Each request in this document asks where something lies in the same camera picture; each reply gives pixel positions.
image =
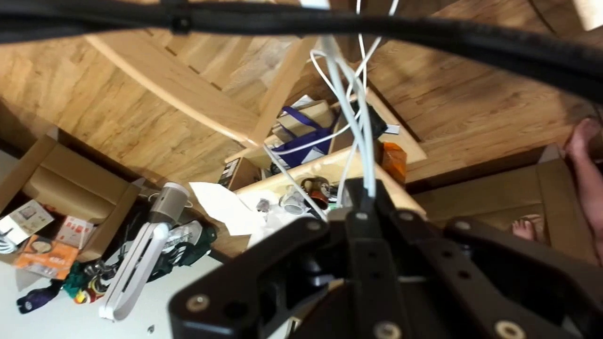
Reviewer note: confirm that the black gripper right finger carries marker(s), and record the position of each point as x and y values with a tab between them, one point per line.
472	281

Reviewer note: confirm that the cluttered wooden side table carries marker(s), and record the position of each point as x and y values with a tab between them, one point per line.
255	212

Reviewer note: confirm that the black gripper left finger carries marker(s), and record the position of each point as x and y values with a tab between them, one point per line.
336	276

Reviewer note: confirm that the open cardboard box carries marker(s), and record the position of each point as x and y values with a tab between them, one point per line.
68	183

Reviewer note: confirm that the dark mug on side table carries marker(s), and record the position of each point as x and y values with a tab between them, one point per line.
319	191

